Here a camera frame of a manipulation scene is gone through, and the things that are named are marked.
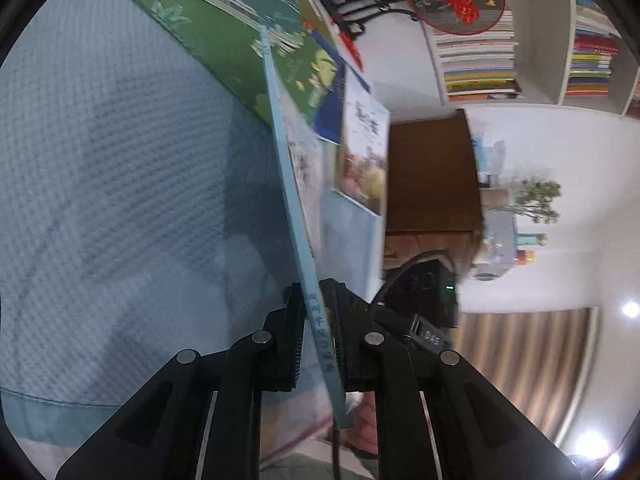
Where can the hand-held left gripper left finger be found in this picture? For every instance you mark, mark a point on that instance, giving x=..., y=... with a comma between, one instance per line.
x=287, y=350

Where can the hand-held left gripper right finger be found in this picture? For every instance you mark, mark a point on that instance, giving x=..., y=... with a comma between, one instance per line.
x=345, y=350

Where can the light blue book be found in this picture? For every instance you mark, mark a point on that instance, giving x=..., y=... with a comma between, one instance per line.
x=299, y=240

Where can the white illustrated book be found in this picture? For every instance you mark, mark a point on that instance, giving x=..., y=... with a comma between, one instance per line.
x=362, y=125

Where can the blue book with red figure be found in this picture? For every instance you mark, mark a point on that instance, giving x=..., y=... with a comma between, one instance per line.
x=330, y=115

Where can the green leafy insect book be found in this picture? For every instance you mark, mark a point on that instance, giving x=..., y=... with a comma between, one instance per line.
x=215, y=45

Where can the row of shelved books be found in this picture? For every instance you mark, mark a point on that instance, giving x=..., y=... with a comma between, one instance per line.
x=592, y=55
x=480, y=60

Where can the person's right hand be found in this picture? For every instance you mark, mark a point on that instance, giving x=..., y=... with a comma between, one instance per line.
x=364, y=425

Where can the orange toy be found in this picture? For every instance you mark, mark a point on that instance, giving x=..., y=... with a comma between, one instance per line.
x=525, y=258

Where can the striped beige curtain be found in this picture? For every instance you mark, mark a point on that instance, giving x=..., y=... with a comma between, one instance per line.
x=525, y=360

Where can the teal can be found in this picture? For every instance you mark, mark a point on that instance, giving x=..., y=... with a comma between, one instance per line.
x=532, y=239

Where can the brown wooden cabinet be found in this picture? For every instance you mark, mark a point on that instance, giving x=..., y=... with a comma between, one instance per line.
x=430, y=175

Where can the small flowering plant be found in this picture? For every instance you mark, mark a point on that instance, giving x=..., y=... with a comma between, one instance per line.
x=537, y=200

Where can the light blue box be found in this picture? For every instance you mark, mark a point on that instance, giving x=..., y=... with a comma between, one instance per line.
x=487, y=160

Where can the red tassel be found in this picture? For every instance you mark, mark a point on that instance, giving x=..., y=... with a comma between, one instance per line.
x=350, y=45

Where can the light blue textured mat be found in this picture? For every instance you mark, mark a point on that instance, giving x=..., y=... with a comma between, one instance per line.
x=100, y=160

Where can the white bookshelf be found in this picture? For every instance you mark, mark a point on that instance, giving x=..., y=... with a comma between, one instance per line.
x=542, y=35

